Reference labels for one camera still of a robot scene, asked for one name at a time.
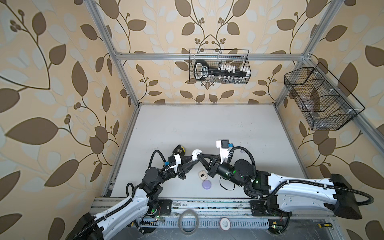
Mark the black yellow tape measure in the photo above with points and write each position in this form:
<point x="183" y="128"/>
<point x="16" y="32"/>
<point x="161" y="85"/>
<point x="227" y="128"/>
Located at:
<point x="179" y="150"/>

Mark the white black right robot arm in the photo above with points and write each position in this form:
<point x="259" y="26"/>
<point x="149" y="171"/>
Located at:
<point x="279" y="193"/>

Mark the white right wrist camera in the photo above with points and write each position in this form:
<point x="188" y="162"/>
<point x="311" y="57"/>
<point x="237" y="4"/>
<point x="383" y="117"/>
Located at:
<point x="224" y="147"/>

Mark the empty black wire basket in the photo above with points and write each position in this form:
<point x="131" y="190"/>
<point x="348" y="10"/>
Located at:
<point x="326" y="103"/>

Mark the purple round disc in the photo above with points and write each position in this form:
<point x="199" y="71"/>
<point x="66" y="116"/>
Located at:
<point x="206" y="184"/>

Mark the black socket set rail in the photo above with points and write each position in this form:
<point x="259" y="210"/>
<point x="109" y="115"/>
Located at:
<point x="202" y="70"/>

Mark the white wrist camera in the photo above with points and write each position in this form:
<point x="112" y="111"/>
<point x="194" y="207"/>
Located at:
<point x="224" y="147"/>
<point x="173" y="162"/>

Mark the wire basket with socket set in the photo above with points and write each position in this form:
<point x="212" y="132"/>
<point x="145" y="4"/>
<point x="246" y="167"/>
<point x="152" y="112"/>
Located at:
<point x="234" y="57"/>

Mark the white earbud charging case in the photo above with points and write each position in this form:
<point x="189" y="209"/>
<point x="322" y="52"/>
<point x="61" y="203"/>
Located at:
<point x="195" y="154"/>

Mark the yellow handled screwdriver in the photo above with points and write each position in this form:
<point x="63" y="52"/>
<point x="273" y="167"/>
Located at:
<point x="319" y="225"/>

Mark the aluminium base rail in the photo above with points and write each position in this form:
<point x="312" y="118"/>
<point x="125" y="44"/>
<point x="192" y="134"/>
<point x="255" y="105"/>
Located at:
<point x="242" y="213"/>

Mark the grey tape roll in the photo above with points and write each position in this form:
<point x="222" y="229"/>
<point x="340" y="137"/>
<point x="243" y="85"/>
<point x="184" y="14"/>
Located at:
<point x="188" y="222"/>

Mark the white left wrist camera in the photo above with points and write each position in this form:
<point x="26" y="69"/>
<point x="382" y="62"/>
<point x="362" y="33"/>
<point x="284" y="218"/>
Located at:
<point x="173" y="162"/>

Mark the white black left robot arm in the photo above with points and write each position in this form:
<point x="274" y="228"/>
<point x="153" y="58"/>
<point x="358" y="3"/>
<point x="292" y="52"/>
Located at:
<point x="141" y="201"/>

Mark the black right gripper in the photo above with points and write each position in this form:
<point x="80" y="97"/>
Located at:
<point x="213" y="167"/>

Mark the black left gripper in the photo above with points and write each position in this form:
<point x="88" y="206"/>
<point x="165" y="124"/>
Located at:
<point x="182" y="171"/>

